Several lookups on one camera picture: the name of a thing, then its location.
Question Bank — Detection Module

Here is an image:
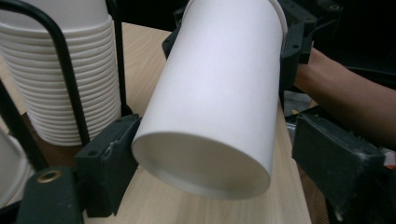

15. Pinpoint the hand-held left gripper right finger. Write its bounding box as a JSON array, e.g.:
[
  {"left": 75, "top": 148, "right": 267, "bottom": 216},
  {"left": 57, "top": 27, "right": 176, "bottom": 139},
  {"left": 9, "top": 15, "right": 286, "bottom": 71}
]
[{"left": 291, "top": 112, "right": 387, "bottom": 222}]

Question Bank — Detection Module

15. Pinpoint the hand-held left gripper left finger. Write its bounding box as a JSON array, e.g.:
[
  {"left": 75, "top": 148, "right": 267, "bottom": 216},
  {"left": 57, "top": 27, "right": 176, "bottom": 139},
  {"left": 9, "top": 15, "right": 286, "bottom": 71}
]
[{"left": 74, "top": 113, "right": 142, "bottom": 218}]

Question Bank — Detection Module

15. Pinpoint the single white paper cup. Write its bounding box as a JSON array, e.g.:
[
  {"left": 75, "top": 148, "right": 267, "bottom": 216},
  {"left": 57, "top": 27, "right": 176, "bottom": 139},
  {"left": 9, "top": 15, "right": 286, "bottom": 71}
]
[{"left": 131, "top": 0, "right": 288, "bottom": 200}]

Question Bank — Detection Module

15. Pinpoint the black wire cup holder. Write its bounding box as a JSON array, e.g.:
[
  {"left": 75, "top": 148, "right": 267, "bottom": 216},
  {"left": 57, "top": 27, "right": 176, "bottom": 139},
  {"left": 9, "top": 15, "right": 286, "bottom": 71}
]
[{"left": 0, "top": 0, "right": 134, "bottom": 175}]

